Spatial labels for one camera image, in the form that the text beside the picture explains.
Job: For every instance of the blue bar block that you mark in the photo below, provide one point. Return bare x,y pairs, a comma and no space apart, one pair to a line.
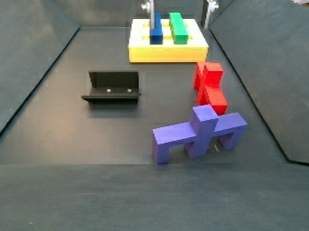
156,33

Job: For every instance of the green bar block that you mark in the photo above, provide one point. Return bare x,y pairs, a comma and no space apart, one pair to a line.
178,28

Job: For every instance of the yellow slotted base board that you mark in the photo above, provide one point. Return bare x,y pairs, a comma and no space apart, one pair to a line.
143,52

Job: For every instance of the purple cross-shaped block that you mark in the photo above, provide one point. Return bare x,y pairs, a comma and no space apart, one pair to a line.
194,134

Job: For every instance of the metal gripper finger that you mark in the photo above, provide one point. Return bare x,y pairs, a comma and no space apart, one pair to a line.
211,6
148,7

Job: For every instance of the red cross-shaped block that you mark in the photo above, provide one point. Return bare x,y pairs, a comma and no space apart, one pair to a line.
207,75

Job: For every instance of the black angle bracket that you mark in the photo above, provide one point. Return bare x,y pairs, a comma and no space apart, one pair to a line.
114,85

